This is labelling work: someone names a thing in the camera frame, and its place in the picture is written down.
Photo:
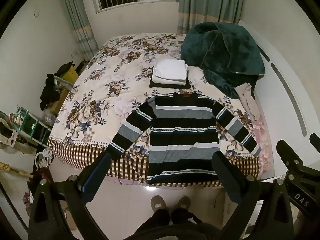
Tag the cardboard box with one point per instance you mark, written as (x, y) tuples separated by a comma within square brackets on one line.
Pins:
[(58, 101)]

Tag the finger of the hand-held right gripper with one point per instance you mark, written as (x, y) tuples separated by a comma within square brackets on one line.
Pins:
[(290, 155), (315, 142)]

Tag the person's leg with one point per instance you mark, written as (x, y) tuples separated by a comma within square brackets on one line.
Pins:
[(155, 221), (185, 217)]

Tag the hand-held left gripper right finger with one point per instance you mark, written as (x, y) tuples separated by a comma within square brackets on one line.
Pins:
[(221, 170)]

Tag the grey-blue curtain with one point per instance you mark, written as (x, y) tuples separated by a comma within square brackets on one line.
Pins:
[(80, 30), (200, 2)]

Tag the green storage rack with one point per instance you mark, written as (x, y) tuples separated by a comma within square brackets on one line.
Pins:
[(32, 126)]

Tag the white curved headboard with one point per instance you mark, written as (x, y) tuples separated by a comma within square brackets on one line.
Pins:
[(282, 55)]

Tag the person's left leg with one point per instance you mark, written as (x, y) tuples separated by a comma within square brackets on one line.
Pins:
[(155, 221)]

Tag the clear plastic bag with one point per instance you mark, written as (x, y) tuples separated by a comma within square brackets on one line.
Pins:
[(48, 118)]

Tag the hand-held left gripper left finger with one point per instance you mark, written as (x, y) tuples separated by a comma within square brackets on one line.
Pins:
[(97, 172)]

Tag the wooden broom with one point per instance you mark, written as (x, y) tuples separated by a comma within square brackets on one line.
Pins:
[(15, 170)]

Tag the yellow box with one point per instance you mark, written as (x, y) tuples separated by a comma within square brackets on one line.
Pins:
[(70, 77)]

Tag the person's right leg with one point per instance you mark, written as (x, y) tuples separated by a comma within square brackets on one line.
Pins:
[(185, 217)]

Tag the dark green plush blanket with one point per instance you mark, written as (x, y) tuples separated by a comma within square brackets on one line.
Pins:
[(225, 50)]

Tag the bed with floral sheet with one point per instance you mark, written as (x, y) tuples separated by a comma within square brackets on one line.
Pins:
[(112, 80)]

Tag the white folded garment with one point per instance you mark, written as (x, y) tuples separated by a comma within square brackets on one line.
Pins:
[(167, 80), (170, 67)]

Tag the white floor fan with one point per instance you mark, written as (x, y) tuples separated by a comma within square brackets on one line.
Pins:
[(8, 135)]

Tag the striped knit sweater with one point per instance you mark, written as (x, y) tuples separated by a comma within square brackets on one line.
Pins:
[(180, 140)]

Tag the grey slipper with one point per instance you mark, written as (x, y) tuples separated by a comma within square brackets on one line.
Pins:
[(183, 202), (160, 203)]

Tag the white wall switch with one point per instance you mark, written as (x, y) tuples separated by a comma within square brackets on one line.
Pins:
[(37, 14)]

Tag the beige garment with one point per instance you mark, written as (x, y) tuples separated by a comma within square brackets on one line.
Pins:
[(248, 100)]

